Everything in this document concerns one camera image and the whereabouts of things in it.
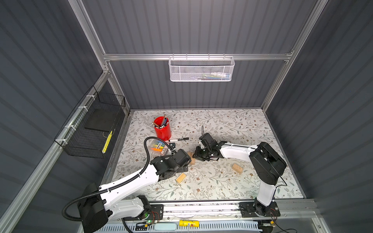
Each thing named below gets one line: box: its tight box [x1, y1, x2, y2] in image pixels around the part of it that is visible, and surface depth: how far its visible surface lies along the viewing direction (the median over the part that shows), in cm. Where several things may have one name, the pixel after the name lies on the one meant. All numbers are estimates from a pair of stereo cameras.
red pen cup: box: [152, 115, 172, 142], surface depth 98 cm
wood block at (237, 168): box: [232, 163, 244, 175], surface depth 88 cm
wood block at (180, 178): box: [175, 172, 187, 184], surface depth 86 cm
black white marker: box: [168, 137, 190, 142], surface depth 104 cm
